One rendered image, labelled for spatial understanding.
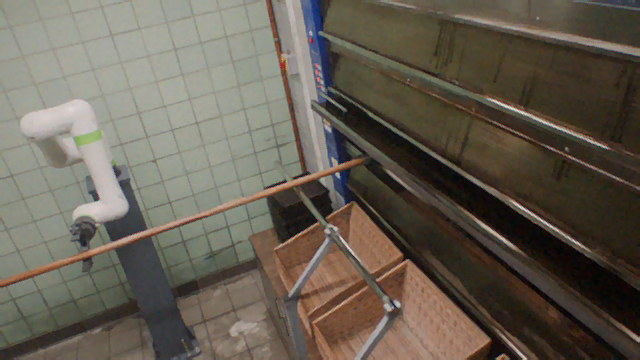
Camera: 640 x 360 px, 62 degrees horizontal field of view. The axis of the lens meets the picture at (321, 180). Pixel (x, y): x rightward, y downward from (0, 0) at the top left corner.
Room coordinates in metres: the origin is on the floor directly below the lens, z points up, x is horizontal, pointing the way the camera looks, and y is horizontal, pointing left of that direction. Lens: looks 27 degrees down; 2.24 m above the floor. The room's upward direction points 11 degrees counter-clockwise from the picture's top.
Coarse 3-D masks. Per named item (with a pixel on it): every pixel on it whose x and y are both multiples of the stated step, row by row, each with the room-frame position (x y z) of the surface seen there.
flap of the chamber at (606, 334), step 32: (384, 128) 1.99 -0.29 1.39; (384, 160) 1.66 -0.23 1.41; (416, 160) 1.64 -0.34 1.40; (448, 192) 1.38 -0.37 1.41; (480, 192) 1.37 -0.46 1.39; (512, 224) 1.17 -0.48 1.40; (544, 256) 1.01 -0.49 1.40; (576, 256) 1.00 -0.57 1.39; (544, 288) 0.90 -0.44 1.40; (576, 288) 0.88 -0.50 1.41; (608, 288) 0.87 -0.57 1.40
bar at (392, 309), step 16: (288, 176) 2.16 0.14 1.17; (320, 224) 1.74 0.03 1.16; (336, 240) 1.59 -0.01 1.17; (320, 256) 1.64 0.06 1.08; (352, 256) 1.47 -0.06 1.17; (304, 272) 1.63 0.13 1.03; (368, 272) 1.37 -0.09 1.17; (288, 304) 1.58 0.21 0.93; (384, 304) 1.22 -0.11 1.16; (288, 320) 1.59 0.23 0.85; (384, 320) 1.19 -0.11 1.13; (304, 352) 1.58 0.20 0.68; (368, 352) 1.16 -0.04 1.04
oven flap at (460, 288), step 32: (352, 192) 2.31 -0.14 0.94; (384, 192) 2.08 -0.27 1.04; (384, 224) 1.98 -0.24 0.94; (416, 224) 1.80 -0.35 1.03; (416, 256) 1.71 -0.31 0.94; (448, 256) 1.57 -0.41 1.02; (448, 288) 1.49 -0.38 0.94; (480, 288) 1.38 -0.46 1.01; (480, 320) 1.31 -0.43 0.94; (512, 320) 1.22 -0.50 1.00; (544, 320) 1.13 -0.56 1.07; (544, 352) 1.08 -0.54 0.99; (576, 352) 1.00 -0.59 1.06
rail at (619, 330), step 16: (352, 128) 1.95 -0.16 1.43; (368, 144) 1.78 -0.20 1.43; (416, 176) 1.46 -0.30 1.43; (432, 192) 1.36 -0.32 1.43; (448, 208) 1.27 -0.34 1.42; (480, 224) 1.14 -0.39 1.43; (496, 240) 1.07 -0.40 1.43; (512, 256) 1.01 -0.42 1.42; (528, 256) 0.98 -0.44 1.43; (544, 272) 0.92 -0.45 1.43; (560, 288) 0.86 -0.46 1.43; (576, 304) 0.82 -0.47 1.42; (592, 304) 0.80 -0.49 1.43; (608, 320) 0.75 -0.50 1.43; (624, 336) 0.71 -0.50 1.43
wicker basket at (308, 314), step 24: (336, 216) 2.35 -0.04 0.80; (360, 216) 2.28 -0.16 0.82; (312, 240) 2.32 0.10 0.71; (360, 240) 2.24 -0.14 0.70; (384, 240) 2.01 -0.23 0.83; (288, 264) 2.28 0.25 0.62; (336, 264) 2.24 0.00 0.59; (384, 264) 1.84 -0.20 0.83; (288, 288) 2.08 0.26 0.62; (312, 288) 2.08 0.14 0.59; (336, 288) 2.05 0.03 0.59; (360, 288) 1.81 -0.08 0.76; (312, 312) 1.75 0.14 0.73; (312, 336) 1.74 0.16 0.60
